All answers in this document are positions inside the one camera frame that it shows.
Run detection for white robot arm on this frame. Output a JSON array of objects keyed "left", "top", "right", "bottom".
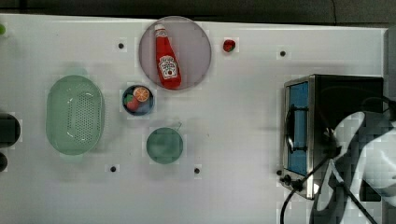
[{"left": 309, "top": 112, "right": 395, "bottom": 224}]

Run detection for black toaster oven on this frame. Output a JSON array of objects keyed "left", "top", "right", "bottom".
[{"left": 282, "top": 74, "right": 384, "bottom": 200}]

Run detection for green mug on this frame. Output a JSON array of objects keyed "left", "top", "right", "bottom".
[{"left": 146, "top": 122, "right": 184, "bottom": 165}]

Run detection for red ketchup bottle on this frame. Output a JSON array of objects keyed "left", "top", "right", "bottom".
[{"left": 154, "top": 24, "right": 181, "bottom": 90}]

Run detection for toy orange slice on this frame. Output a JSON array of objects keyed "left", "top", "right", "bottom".
[{"left": 133, "top": 87, "right": 150, "bottom": 103}]

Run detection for small blue bowl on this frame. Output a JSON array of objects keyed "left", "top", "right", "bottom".
[{"left": 121, "top": 85, "right": 155, "bottom": 116}]

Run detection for grey round plate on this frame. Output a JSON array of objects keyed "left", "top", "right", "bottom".
[{"left": 138, "top": 16, "right": 212, "bottom": 90}]

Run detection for red toy fruit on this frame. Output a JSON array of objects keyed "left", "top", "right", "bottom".
[{"left": 126, "top": 98, "right": 139, "bottom": 112}]

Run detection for toy strawberry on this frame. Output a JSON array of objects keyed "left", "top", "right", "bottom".
[{"left": 223, "top": 39, "right": 236, "bottom": 52}]

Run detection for green perforated colander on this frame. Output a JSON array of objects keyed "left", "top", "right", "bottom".
[{"left": 46, "top": 76, "right": 105, "bottom": 156}]

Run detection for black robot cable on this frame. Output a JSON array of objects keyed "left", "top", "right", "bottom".
[{"left": 279, "top": 96, "right": 396, "bottom": 224}]

